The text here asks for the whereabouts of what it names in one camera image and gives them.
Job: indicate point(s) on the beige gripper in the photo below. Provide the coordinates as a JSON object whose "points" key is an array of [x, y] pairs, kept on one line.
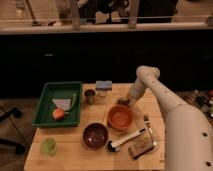
{"points": [[131, 100]]}

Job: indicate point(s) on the dark purple grape bunch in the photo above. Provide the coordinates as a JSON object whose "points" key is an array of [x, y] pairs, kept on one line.
{"points": [[123, 101]]}

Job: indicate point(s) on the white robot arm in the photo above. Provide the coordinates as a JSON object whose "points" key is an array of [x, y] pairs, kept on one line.
{"points": [[188, 133]]}

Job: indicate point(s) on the small metal cup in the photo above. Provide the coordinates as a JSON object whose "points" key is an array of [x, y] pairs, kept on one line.
{"points": [[90, 96]]}

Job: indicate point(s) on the green plastic cup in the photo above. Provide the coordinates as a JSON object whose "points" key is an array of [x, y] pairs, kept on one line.
{"points": [[48, 146]]}

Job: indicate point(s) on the orange ceramic bowl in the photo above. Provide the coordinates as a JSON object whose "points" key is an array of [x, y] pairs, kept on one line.
{"points": [[119, 117]]}

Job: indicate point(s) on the silver fork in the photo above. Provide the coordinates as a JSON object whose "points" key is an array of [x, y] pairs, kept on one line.
{"points": [[148, 124]]}

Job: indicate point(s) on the small glass jar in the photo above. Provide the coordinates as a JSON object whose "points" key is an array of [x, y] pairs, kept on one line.
{"points": [[102, 93]]}

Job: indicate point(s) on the blue grey sponge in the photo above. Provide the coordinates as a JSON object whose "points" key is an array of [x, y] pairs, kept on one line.
{"points": [[103, 85]]}

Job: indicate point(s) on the dark purple bowl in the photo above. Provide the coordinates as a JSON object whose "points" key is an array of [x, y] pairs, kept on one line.
{"points": [[95, 135]]}

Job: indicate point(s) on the green vegetable stalk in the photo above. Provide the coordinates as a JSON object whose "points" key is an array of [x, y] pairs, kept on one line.
{"points": [[73, 100]]}

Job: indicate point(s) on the grey cloth piece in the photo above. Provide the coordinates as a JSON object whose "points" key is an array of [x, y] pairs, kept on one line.
{"points": [[62, 103]]}

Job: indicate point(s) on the orange peach fruit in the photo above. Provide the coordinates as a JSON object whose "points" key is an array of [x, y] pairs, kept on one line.
{"points": [[58, 114]]}

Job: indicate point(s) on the green plastic tray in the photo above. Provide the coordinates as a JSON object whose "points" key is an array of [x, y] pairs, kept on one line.
{"points": [[58, 90]]}

